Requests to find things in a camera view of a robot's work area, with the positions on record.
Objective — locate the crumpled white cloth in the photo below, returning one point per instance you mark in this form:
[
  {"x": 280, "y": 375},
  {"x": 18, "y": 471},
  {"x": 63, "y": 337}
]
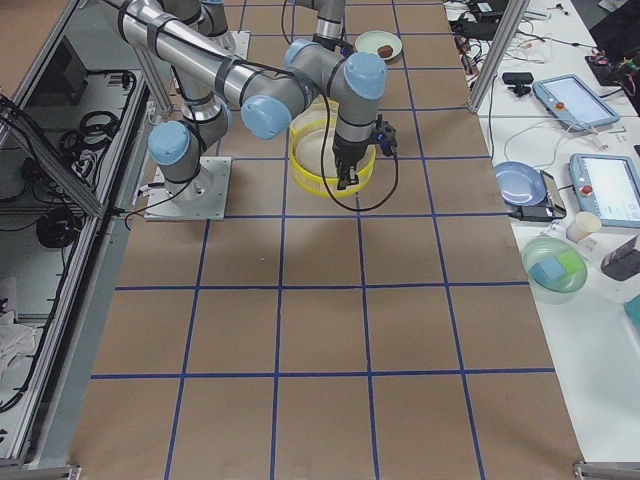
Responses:
[{"x": 17, "y": 340}]

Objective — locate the white paper cup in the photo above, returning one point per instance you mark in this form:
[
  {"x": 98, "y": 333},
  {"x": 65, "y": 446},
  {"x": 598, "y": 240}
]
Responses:
[{"x": 584, "y": 224}]

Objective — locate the aluminium frame post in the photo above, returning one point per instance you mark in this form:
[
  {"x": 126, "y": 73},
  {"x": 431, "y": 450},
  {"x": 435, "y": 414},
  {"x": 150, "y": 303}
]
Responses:
[{"x": 506, "y": 30}]

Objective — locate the teach pendant near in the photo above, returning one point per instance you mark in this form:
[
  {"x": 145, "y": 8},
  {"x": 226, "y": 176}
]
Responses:
[{"x": 608, "y": 187}]

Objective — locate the blue plate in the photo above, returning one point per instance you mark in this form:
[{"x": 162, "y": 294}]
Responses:
[{"x": 520, "y": 184}]

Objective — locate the black webcam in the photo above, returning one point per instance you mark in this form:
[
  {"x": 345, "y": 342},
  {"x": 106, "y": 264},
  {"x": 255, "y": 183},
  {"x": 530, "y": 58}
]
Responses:
[{"x": 518, "y": 82}]

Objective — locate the brown bun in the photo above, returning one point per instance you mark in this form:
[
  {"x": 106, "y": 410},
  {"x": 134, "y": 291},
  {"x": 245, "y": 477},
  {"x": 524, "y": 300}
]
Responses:
[{"x": 385, "y": 51}]

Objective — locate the teach pendant far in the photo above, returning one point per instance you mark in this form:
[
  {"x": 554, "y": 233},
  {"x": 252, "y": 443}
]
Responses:
[{"x": 573, "y": 103}]

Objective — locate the green bowl with blocks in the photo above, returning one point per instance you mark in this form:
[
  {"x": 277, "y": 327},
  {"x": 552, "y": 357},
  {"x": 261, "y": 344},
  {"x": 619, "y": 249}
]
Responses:
[{"x": 555, "y": 269}]

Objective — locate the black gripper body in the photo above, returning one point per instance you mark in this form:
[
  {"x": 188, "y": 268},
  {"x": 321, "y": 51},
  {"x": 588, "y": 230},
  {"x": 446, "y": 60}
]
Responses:
[{"x": 344, "y": 153}]

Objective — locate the teach pendant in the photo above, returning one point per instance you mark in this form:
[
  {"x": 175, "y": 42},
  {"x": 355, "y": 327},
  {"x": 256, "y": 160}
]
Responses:
[
  {"x": 573, "y": 103},
  {"x": 608, "y": 187}
]

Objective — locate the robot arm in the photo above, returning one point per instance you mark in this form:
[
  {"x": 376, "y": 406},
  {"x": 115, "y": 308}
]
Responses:
[
  {"x": 330, "y": 16},
  {"x": 270, "y": 98}
]

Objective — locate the yellow steamer basket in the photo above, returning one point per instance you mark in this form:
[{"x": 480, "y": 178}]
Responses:
[{"x": 306, "y": 135}]

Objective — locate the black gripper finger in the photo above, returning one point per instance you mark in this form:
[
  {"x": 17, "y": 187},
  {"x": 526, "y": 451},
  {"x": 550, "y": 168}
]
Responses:
[{"x": 347, "y": 177}]

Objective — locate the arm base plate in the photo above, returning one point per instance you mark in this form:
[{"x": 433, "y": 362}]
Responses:
[
  {"x": 238, "y": 43},
  {"x": 204, "y": 198}
]

